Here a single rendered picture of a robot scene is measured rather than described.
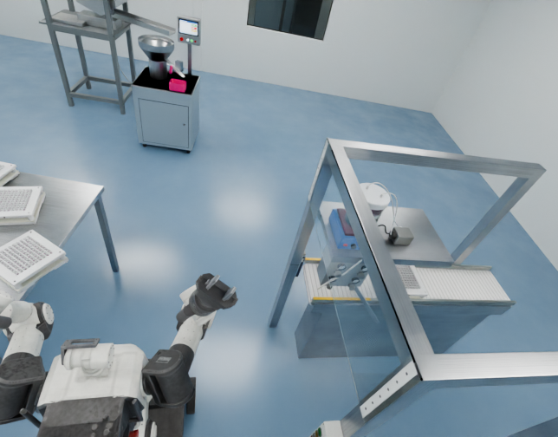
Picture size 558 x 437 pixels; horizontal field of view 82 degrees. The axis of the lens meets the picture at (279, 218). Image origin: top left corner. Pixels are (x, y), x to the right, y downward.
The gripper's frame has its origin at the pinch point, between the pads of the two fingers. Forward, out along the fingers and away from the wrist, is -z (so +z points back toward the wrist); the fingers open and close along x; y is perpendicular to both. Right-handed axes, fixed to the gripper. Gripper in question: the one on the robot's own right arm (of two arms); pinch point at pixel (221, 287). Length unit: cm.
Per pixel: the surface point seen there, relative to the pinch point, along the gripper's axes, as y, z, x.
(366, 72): 582, 184, -32
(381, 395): -2, -8, -51
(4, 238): 3, 118, 93
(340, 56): 562, 185, 22
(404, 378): -1, -20, -46
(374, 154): 93, -2, -25
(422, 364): 2, -26, -45
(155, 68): 233, 178, 166
